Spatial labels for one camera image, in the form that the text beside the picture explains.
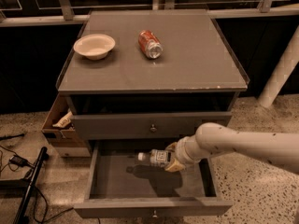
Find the round middle drawer knob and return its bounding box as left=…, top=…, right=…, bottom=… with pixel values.
left=152, top=210, right=158, bottom=218

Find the metal window railing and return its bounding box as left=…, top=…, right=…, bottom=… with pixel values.
left=0, top=0, right=298, bottom=27

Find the red soda can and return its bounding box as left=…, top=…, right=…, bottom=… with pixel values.
left=138, top=30, right=163, bottom=59

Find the grey drawer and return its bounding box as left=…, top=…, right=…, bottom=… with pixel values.
left=75, top=139, right=233, bottom=218
left=69, top=92, right=236, bottom=140

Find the blue plastic water bottle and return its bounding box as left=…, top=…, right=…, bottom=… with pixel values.
left=137, top=149, right=171, bottom=168

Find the grey middle drawer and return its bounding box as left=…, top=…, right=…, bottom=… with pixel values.
left=75, top=139, right=233, bottom=218

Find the black floor cable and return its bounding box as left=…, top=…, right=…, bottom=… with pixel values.
left=0, top=133, right=75, bottom=224

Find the black power adapter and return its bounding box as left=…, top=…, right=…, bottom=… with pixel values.
left=9, top=155, right=28, bottom=167

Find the round drawer knob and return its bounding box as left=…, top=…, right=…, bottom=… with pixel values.
left=149, top=124, right=157, bottom=133
left=152, top=210, right=158, bottom=218

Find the cardboard box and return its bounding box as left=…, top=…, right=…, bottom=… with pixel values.
left=42, top=95, right=91, bottom=157

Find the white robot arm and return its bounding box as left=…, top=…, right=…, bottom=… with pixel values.
left=165, top=122, right=299, bottom=175

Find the white paper bowl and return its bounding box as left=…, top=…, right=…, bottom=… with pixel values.
left=73, top=34, right=115, bottom=61

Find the white support pole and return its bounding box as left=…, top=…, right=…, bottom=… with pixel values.
left=258, top=26, right=299, bottom=108

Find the grey top drawer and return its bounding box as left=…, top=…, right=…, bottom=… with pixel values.
left=69, top=92, right=236, bottom=140

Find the round top drawer knob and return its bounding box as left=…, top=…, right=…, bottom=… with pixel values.
left=149, top=124, right=157, bottom=133

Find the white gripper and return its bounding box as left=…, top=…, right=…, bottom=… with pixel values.
left=164, top=135, right=210, bottom=173

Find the grey drawer cabinet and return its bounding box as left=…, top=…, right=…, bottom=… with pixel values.
left=55, top=8, right=250, bottom=161

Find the black stand pole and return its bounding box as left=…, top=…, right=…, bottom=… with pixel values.
left=13, top=147, right=48, bottom=224

